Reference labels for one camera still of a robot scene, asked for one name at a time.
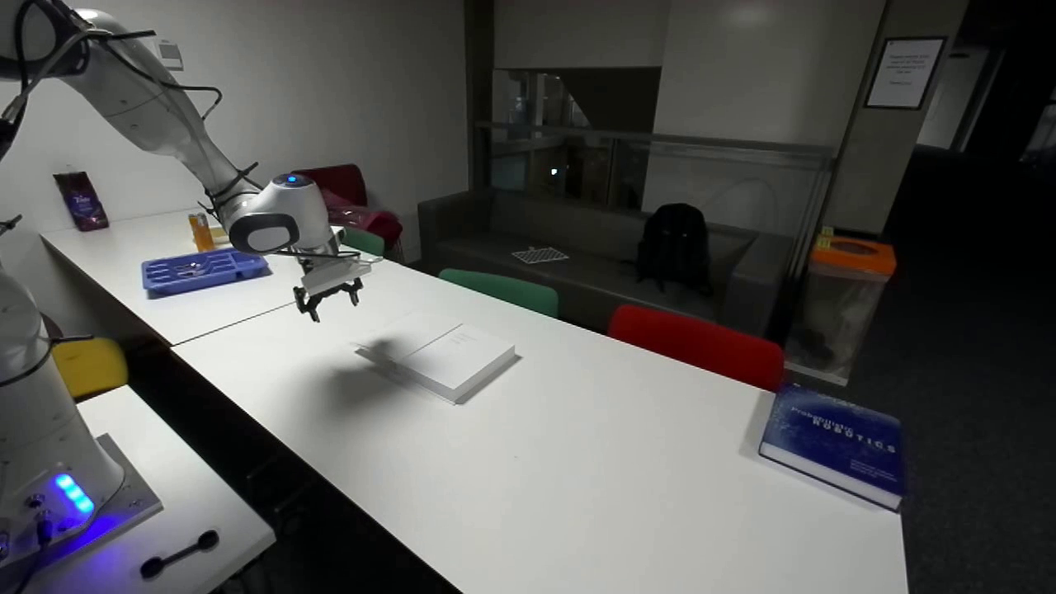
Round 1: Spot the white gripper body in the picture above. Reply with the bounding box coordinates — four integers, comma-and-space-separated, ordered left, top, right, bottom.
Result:
299, 247, 365, 301

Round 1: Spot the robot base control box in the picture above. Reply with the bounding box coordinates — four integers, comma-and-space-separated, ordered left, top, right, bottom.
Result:
0, 274, 161, 582

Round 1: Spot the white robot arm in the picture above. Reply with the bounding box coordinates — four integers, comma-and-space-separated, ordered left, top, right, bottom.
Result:
0, 0, 367, 321

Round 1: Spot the green chair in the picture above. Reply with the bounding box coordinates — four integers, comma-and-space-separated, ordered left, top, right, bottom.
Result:
442, 268, 559, 316
339, 226, 388, 257

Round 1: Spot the dark red armchair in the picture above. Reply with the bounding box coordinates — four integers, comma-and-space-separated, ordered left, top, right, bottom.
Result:
304, 166, 404, 247

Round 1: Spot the orange cup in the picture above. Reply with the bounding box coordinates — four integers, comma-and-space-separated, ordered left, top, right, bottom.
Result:
190, 214, 226, 251

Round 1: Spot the blue plastic tray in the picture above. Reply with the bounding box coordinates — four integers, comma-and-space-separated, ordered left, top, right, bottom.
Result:
143, 247, 272, 301

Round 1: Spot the paper on sofa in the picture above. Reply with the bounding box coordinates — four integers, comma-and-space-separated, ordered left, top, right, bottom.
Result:
511, 247, 571, 268

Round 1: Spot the yellow stool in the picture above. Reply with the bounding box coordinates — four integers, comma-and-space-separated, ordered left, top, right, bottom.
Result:
53, 337, 130, 400

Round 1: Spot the dark grey sofa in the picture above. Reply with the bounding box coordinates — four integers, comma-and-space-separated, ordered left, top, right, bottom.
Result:
420, 186, 797, 334

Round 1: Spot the black dumbbell-shaped tool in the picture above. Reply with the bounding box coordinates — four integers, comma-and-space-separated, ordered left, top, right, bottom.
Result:
138, 527, 223, 581

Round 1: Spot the black backpack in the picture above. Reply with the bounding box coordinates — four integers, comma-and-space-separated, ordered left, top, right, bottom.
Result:
636, 202, 710, 292

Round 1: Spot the red chair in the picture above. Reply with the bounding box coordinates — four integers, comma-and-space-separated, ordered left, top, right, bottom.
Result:
609, 304, 785, 388

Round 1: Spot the orange lid bin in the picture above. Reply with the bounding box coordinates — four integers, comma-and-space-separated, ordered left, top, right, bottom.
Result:
785, 232, 898, 386

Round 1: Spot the framed wall notice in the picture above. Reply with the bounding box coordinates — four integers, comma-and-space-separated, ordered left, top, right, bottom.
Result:
864, 37, 943, 109

